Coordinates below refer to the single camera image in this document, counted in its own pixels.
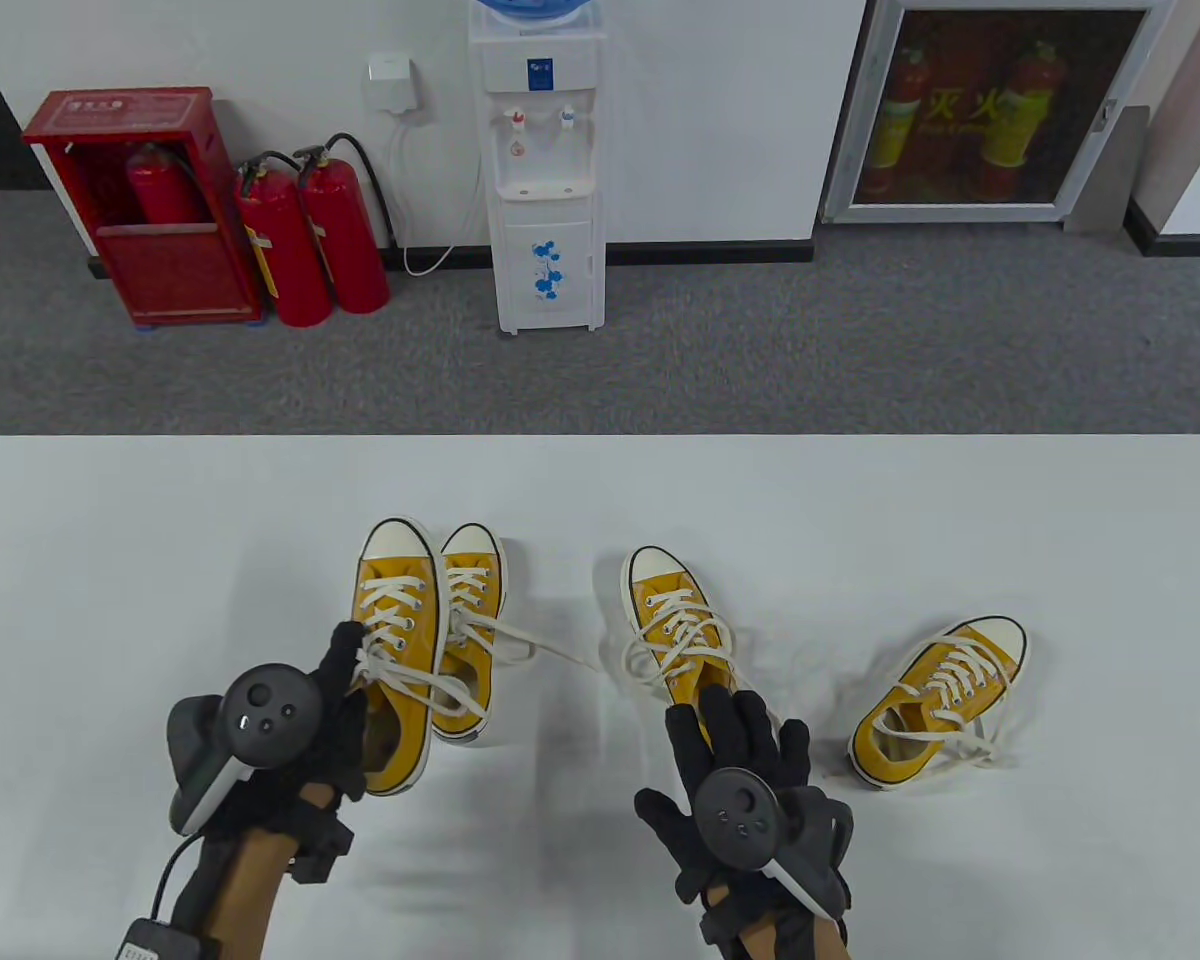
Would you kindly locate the person's right hand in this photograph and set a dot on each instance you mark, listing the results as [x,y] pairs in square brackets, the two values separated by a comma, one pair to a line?
[730,735]

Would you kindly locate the person's left hand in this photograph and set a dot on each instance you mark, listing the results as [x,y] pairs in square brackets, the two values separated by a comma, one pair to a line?
[345,740]

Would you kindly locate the person's right forearm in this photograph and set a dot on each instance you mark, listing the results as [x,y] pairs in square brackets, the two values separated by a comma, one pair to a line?
[790,940]

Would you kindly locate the person's left forearm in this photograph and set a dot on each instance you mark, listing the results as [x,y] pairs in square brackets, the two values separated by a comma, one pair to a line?
[245,890]

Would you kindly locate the dark grey hand controller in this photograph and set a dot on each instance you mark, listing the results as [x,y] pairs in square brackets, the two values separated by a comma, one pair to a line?
[740,815]
[270,715]

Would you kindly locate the black battery pack white label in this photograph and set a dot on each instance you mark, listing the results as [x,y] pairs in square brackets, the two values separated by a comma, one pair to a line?
[160,942]

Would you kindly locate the red extinguisher cabinet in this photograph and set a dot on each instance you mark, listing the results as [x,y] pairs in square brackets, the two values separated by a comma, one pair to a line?
[170,270]

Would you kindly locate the silver framed glass cabinet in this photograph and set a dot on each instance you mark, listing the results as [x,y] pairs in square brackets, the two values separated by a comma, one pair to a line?
[960,212]

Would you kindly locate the white water dispenser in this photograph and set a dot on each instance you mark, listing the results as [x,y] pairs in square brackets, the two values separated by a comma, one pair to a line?
[550,160]

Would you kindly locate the red yellow fire extinguisher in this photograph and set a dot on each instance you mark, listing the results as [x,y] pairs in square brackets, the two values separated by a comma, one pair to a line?
[1020,110]
[900,120]

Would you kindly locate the blue water bottle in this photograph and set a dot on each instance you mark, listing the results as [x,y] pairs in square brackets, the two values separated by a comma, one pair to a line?
[530,10]

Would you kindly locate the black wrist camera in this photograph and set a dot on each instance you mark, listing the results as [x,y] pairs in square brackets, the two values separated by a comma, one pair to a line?
[320,850]
[725,915]

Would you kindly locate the white wall box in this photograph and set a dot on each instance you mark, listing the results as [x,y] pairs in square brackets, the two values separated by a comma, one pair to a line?
[392,88]

